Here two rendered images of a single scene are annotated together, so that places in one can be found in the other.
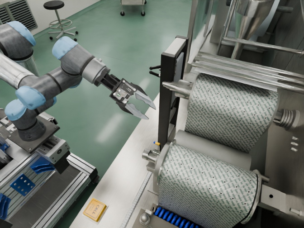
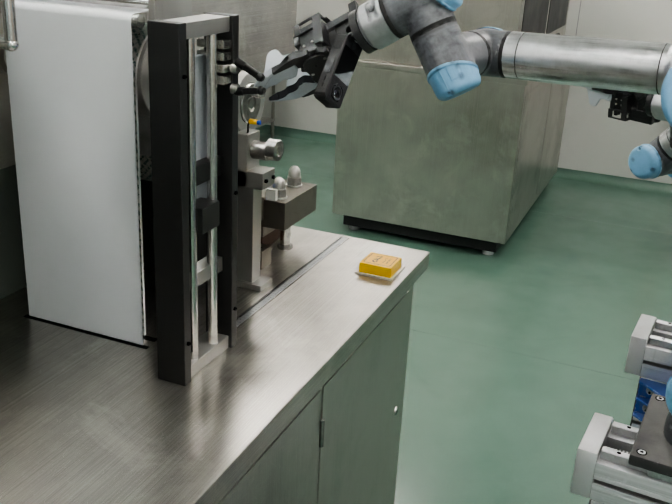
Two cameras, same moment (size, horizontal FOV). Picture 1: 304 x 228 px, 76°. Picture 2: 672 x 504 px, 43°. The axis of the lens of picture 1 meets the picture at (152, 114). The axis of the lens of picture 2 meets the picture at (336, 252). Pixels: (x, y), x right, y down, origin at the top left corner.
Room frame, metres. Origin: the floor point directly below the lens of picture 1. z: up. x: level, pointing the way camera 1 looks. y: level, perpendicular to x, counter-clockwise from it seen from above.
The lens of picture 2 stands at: (1.89, 0.06, 1.57)
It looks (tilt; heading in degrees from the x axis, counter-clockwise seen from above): 21 degrees down; 177
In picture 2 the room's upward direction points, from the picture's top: 3 degrees clockwise
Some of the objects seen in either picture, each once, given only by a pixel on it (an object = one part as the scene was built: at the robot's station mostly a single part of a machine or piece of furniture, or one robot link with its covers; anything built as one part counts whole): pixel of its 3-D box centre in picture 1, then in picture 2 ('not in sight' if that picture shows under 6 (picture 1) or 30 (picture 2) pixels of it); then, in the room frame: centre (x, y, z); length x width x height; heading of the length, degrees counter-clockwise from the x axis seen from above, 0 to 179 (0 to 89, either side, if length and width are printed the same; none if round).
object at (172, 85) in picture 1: (170, 85); not in sight; (0.56, -0.07, 1.33); 0.06 x 0.03 x 0.03; 65
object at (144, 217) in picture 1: (144, 218); (278, 187); (0.19, 0.03, 1.05); 0.04 x 0.04 x 0.04
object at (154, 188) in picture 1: (155, 173); (255, 211); (0.35, -0.01, 1.05); 0.06 x 0.05 x 0.31; 65
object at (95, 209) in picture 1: (94, 209); (380, 265); (0.25, 0.24, 0.91); 0.07 x 0.07 x 0.02; 65
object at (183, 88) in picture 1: (185, 89); not in sight; (0.54, -0.12, 1.33); 0.06 x 0.06 x 0.06; 65
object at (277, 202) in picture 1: (272, 198); not in sight; (0.17, -0.31, 1.28); 0.06 x 0.05 x 0.02; 65
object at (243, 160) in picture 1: (207, 156); not in sight; (0.35, -0.20, 1.17); 0.26 x 0.12 x 0.12; 65
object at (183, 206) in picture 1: (192, 211); not in sight; (0.19, -0.13, 1.11); 0.23 x 0.01 x 0.18; 65
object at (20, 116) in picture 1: (21, 112); not in sight; (0.75, 0.74, 0.98); 0.13 x 0.12 x 0.14; 144
